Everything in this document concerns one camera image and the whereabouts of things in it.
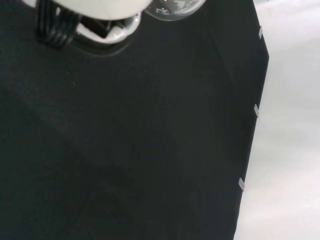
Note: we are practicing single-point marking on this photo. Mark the grey tape tab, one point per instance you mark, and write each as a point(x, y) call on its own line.
point(260, 33)
point(256, 110)
point(241, 184)

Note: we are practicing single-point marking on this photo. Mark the black cloth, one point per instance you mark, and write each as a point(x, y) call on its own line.
point(125, 137)

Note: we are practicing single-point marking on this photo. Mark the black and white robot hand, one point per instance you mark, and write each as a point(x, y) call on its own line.
point(100, 10)

